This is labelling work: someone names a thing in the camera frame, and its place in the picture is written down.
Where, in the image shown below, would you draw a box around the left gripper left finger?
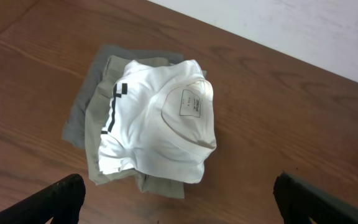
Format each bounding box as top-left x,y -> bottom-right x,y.
0,174 -> 86,224

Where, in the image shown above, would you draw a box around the khaki folded shorts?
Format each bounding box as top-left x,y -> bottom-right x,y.
85,55 -> 187,198

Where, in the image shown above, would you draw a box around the white t-shirt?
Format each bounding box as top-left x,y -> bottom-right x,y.
98,60 -> 217,184

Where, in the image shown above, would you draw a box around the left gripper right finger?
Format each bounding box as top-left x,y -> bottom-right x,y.
273,172 -> 358,224

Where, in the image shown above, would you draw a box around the grey folded garment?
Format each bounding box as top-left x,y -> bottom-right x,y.
62,44 -> 185,149

